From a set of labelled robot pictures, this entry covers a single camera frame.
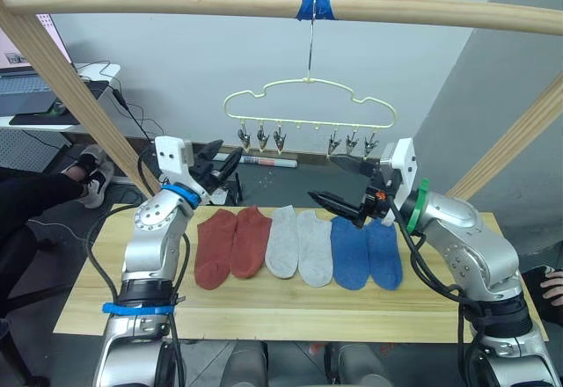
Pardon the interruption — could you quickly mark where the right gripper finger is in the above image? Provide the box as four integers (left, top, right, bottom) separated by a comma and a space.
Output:
306, 190, 368, 230
328, 154, 376, 178

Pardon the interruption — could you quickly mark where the black phone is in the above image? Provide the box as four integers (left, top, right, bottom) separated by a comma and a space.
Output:
521, 265, 563, 325

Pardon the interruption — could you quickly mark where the person's leg in black trousers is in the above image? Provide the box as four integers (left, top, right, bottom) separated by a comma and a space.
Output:
0, 171, 85, 318

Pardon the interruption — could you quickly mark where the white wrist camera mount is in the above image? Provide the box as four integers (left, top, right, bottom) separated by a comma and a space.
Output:
153, 135, 210, 206
379, 137, 417, 230

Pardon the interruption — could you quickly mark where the pale yellow clip hanger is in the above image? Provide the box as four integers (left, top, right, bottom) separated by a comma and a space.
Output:
223, 0, 397, 131

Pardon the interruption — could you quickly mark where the blue ankle sock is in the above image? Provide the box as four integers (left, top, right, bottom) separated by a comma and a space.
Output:
364, 218, 404, 292
330, 215, 371, 291

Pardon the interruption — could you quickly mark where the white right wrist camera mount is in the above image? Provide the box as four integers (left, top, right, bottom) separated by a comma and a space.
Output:
379, 137, 417, 230

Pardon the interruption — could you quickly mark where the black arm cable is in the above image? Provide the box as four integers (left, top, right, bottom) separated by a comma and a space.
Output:
84, 145, 192, 387
390, 208, 485, 387

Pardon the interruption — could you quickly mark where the grey rounded shape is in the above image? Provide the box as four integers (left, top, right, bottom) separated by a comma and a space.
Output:
221, 341, 270, 387
326, 342, 393, 387

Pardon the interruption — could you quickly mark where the black desk cable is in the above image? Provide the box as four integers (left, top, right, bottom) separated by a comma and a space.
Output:
77, 58, 165, 142

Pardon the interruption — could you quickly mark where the grey ankle sock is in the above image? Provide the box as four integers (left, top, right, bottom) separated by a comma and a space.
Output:
296, 210, 334, 288
264, 204, 302, 280

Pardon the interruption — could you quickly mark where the grey and black sneaker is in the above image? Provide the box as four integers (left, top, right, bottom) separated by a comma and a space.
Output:
64, 160, 116, 210
77, 143, 107, 173

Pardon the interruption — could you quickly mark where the red ankle sock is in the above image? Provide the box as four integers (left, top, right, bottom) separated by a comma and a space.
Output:
229, 204, 274, 280
194, 209, 239, 291

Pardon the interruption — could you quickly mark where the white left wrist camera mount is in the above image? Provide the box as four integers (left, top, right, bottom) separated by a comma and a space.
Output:
153, 135, 210, 206

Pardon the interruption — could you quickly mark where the white desk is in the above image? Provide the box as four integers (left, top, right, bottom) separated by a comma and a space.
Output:
0, 62, 122, 134

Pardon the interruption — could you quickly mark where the open grey laptop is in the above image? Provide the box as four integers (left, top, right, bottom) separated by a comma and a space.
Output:
0, 12, 74, 118

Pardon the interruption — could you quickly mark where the green right wrist ring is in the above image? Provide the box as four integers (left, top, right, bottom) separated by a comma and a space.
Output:
405, 178, 431, 236

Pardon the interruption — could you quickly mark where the bystander's bare hand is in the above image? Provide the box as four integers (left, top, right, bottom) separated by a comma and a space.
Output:
539, 270, 563, 310

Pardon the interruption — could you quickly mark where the white perforated panel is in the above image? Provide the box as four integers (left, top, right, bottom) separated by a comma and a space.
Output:
0, 129, 74, 173

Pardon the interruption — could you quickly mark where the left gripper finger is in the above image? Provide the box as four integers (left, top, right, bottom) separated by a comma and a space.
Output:
196, 139, 224, 164
219, 146, 245, 184

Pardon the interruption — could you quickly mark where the blue left wrist ring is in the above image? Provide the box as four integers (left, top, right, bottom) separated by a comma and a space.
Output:
159, 184, 201, 208

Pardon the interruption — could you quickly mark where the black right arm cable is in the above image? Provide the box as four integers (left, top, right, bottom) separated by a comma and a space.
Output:
390, 208, 485, 387

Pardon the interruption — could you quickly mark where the black mouse pad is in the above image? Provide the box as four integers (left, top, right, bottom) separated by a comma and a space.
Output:
8, 79, 110, 127

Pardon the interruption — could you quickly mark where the slanted wooden rack post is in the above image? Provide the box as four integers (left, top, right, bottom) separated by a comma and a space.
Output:
0, 0, 160, 197
444, 72, 563, 201

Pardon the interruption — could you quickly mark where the round wooden rack pole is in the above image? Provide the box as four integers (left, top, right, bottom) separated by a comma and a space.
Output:
1, 0, 563, 38

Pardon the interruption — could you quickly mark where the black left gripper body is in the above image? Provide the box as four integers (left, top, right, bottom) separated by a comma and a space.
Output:
192, 149, 230, 196

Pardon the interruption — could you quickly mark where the blue tape on pole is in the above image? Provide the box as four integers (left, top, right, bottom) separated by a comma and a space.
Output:
295, 0, 336, 22

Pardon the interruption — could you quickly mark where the rolled paper tube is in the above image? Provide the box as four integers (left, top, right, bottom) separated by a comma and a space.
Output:
238, 154, 300, 170

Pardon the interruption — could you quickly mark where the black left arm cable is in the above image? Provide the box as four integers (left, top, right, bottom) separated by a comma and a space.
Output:
84, 145, 192, 387

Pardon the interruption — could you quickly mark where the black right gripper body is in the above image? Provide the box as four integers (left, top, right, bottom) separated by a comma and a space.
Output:
359, 161, 399, 226

